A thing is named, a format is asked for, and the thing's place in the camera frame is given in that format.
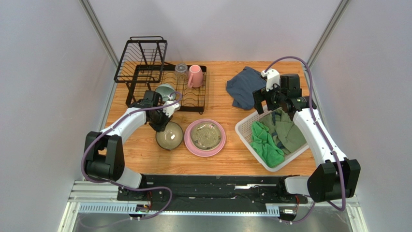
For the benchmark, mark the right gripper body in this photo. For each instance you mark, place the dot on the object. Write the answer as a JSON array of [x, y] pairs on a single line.
[[260, 97]]

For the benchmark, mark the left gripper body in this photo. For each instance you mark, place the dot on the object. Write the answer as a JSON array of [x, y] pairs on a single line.
[[159, 118]]

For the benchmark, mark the beige brown bowl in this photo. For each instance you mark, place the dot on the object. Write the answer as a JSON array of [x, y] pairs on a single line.
[[171, 137]]

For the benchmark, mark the pink plate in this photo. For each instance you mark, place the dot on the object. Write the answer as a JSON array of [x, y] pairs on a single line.
[[205, 138]]

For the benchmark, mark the cream patterned plate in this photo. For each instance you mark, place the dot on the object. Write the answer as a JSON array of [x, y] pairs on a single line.
[[206, 148]]

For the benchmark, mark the clear glass plate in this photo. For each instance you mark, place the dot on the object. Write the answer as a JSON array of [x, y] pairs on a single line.
[[206, 136]]

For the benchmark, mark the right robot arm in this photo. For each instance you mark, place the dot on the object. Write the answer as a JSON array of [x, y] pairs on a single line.
[[336, 176]]

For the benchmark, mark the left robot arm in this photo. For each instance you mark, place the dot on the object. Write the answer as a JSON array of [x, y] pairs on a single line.
[[103, 158]]

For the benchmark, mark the light green bowl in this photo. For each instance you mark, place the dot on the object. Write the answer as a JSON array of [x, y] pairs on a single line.
[[167, 92]]

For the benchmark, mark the olive green shirt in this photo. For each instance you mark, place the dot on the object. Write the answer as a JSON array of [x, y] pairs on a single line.
[[285, 134]]

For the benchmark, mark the folded blue cloth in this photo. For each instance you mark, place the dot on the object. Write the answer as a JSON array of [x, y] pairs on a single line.
[[242, 86]]

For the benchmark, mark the white plastic basket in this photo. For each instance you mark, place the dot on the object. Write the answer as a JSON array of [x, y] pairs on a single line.
[[244, 131]]

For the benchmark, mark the bright green towel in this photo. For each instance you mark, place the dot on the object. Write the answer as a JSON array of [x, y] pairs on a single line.
[[263, 144]]

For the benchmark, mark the clear glass cup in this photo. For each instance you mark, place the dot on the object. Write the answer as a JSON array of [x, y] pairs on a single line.
[[181, 71]]

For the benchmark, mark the pink mug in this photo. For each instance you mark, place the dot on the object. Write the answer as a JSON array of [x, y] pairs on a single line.
[[196, 78]]

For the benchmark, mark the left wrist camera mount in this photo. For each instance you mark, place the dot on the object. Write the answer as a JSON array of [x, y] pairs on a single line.
[[170, 107]]

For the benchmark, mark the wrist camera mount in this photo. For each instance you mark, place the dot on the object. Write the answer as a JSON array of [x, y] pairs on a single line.
[[170, 107], [272, 77]]

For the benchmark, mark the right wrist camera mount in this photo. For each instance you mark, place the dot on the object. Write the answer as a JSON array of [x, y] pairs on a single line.
[[272, 77]]

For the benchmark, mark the black wire dish rack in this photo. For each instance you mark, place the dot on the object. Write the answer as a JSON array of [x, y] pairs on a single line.
[[143, 67]]

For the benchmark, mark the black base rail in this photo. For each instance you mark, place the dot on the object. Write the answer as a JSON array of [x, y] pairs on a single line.
[[194, 195]]

